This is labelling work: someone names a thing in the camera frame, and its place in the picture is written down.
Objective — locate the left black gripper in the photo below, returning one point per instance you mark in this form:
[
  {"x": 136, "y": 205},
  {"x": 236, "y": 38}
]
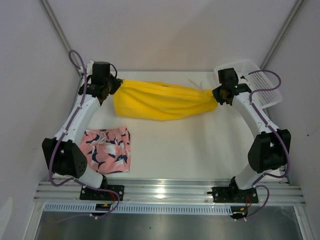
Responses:
[{"x": 116, "y": 84}]

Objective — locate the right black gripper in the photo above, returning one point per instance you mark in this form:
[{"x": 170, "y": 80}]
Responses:
[{"x": 216, "y": 93}]

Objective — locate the yellow shorts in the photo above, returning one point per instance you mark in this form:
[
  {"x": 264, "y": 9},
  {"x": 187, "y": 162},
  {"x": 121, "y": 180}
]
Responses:
[{"x": 161, "y": 101}]

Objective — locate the pink whale print shorts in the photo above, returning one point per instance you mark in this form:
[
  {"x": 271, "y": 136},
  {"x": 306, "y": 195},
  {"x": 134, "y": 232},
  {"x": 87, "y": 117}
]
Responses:
[{"x": 108, "y": 151}]

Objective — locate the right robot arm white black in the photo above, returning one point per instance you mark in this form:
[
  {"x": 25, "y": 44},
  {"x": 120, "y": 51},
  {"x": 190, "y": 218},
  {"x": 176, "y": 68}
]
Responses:
[{"x": 269, "y": 152}]

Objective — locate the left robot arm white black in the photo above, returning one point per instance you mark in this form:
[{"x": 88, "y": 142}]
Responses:
[{"x": 62, "y": 153}]

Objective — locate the white perforated plastic basket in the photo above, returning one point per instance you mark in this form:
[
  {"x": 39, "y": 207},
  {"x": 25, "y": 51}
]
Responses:
[{"x": 258, "y": 80}]

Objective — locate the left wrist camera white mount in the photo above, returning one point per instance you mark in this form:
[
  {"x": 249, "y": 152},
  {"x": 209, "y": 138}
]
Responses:
[{"x": 88, "y": 68}]

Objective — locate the left aluminium corner post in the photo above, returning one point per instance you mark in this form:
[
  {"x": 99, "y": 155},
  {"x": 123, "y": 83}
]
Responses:
[{"x": 53, "y": 20}]

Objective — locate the aluminium corner post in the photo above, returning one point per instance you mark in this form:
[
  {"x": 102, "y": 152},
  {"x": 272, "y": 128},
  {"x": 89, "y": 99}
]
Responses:
[
  {"x": 284, "y": 30},
  {"x": 53, "y": 20}
]

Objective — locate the right aluminium corner post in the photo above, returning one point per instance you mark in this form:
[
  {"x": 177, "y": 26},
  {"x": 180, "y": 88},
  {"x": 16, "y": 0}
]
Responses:
[{"x": 284, "y": 30}]

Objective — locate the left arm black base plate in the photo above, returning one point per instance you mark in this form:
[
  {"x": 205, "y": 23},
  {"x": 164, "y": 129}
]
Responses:
[{"x": 89, "y": 194}]

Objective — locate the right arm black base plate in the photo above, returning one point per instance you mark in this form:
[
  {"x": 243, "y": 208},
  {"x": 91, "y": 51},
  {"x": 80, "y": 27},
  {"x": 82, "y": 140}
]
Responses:
[{"x": 222, "y": 194}]

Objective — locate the aluminium mounting rail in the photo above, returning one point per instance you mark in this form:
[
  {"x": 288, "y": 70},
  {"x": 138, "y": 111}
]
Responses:
[{"x": 173, "y": 192}]

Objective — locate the white slotted cable duct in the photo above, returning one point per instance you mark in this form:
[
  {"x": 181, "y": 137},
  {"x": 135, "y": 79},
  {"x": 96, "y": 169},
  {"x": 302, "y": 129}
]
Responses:
[{"x": 134, "y": 208}]

